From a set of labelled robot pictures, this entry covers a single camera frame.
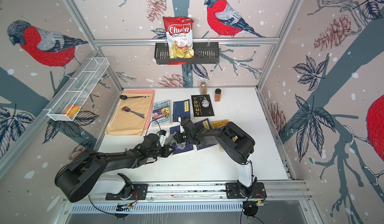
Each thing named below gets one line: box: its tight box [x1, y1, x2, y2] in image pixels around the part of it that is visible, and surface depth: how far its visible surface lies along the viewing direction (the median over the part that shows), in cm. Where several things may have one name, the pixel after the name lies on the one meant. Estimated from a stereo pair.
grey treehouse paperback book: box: [151, 100, 171, 127], surface depth 105 cm
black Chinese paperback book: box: [191, 94, 215, 119], surface depth 109 cm
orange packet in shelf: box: [62, 104, 82, 119], surface depth 68 cm
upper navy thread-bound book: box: [172, 99, 191, 122], surface depth 109 cm
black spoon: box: [119, 94, 150, 100], surface depth 116 cm
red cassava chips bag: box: [162, 16, 195, 65], surface depth 85 cm
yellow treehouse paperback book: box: [211, 119, 230, 129], surface depth 100 cm
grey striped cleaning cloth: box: [164, 131, 186, 150], surface depth 89 cm
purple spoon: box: [121, 106, 145, 119], surface depth 109 cm
